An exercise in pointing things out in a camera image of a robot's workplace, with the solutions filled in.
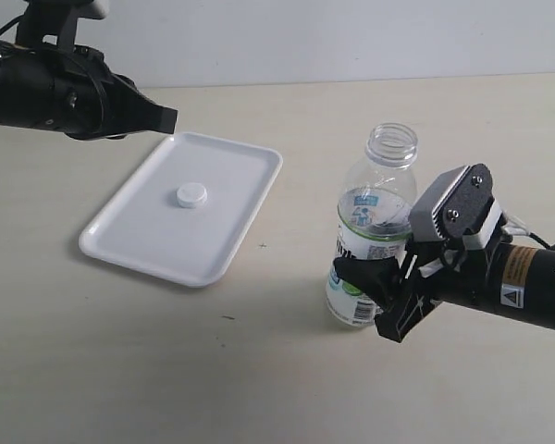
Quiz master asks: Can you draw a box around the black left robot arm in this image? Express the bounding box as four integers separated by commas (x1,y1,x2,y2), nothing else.
0,40,179,141

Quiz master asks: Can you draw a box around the white bottle cap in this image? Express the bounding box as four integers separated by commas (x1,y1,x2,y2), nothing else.
175,182,208,209

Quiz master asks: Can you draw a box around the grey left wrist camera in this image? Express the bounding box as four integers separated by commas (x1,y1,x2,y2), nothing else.
16,0,110,52

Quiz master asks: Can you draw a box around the white rectangular plastic tray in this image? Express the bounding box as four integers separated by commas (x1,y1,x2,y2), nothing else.
79,132,283,288

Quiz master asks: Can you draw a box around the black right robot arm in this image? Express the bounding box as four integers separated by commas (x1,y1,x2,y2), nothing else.
333,234,555,342

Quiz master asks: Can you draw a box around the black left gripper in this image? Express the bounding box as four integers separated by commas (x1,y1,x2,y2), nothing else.
41,43,179,141

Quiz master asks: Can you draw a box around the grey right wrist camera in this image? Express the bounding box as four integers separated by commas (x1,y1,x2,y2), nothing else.
409,163,502,251

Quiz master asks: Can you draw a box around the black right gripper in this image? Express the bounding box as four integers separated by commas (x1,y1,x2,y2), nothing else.
333,231,504,343

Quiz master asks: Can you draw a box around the clear plastic water bottle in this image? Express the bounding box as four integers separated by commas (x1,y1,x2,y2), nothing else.
324,122,420,328

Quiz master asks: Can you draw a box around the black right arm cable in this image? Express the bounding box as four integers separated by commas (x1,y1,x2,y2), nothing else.
503,212,554,249

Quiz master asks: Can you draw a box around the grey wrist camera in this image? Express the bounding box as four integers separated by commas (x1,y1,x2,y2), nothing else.
409,163,502,251
16,0,110,52

